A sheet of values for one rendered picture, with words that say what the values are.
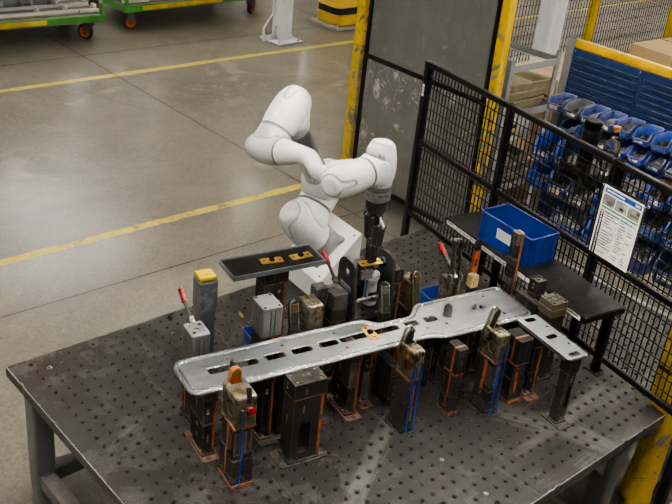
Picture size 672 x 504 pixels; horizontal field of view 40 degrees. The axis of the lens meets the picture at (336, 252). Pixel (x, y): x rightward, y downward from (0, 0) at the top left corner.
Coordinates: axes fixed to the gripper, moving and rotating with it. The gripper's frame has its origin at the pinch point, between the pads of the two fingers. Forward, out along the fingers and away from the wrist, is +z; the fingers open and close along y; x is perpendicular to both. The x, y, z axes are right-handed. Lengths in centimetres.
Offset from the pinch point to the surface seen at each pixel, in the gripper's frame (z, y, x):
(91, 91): 139, -545, 17
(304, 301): 21.3, -8.6, -20.1
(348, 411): 58, 12, -10
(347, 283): 20.7, -13.6, -0.7
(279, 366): 28, 15, -39
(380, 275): 23.0, -17.9, 15.5
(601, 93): 15, -143, 224
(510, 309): 32, 8, 59
